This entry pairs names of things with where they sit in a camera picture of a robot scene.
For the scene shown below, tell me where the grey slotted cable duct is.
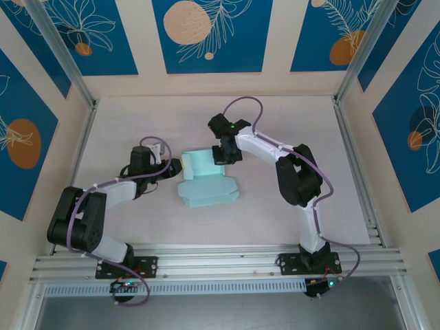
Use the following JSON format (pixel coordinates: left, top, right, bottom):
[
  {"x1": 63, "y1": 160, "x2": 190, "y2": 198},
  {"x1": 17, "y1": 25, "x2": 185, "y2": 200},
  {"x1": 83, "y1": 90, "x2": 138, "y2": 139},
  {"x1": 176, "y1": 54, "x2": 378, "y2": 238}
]
[{"x1": 43, "y1": 278, "x2": 307, "y2": 297}]

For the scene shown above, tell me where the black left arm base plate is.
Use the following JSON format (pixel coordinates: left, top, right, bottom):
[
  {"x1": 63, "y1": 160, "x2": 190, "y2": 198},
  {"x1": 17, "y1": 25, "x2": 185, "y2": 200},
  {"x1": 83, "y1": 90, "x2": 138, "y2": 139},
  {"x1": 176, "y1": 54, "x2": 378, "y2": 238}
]
[{"x1": 95, "y1": 256, "x2": 159, "y2": 280}]

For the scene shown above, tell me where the aluminium frame post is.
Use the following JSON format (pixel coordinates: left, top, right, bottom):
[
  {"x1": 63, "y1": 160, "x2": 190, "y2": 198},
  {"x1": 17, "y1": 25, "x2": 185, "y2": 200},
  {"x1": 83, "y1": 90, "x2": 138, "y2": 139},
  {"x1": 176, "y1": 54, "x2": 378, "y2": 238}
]
[
  {"x1": 25, "y1": 0, "x2": 99, "y2": 111},
  {"x1": 335, "y1": 0, "x2": 410, "y2": 104}
]

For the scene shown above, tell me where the aluminium mounting rail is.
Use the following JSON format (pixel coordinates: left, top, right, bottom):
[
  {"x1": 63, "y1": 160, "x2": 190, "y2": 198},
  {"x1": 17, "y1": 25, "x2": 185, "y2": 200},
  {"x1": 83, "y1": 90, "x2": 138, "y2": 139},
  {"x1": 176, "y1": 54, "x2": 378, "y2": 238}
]
[{"x1": 29, "y1": 242, "x2": 410, "y2": 283}]

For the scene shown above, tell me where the aluminium side rail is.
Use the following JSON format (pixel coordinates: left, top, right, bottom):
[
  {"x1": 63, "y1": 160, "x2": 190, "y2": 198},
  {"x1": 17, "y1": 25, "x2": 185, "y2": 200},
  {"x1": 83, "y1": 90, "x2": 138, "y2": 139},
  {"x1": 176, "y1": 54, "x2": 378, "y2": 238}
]
[
  {"x1": 49, "y1": 102, "x2": 99, "y2": 256},
  {"x1": 331, "y1": 96, "x2": 388, "y2": 248}
]

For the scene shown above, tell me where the grey metal panel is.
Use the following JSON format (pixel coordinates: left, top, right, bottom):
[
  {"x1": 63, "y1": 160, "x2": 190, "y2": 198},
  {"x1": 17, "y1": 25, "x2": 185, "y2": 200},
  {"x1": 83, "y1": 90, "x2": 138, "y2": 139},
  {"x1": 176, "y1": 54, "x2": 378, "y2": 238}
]
[{"x1": 34, "y1": 294, "x2": 406, "y2": 330}]

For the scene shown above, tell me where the blue floral wall panel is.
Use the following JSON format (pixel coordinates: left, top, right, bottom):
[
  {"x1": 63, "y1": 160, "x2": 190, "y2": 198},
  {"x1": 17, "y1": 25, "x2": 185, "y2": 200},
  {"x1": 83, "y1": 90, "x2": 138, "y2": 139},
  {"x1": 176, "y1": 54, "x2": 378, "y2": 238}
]
[
  {"x1": 290, "y1": 0, "x2": 382, "y2": 73},
  {"x1": 357, "y1": 0, "x2": 440, "y2": 94},
  {"x1": 152, "y1": 0, "x2": 274, "y2": 75},
  {"x1": 34, "y1": 0, "x2": 140, "y2": 77},
  {"x1": 0, "y1": 0, "x2": 73, "y2": 100},
  {"x1": 373, "y1": 34, "x2": 440, "y2": 214},
  {"x1": 0, "y1": 49, "x2": 60, "y2": 223}
]

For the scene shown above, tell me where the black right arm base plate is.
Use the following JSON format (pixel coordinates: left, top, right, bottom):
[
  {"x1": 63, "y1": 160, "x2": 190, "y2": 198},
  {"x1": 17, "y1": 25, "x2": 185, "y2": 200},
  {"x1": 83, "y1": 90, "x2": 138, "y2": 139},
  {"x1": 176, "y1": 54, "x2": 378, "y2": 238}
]
[{"x1": 277, "y1": 252, "x2": 343, "y2": 276}]

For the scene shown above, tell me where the light blue paper box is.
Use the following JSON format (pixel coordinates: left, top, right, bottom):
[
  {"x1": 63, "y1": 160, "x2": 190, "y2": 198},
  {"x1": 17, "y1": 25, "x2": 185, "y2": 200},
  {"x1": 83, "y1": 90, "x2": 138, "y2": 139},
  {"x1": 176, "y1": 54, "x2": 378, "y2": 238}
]
[{"x1": 177, "y1": 149, "x2": 241, "y2": 210}]

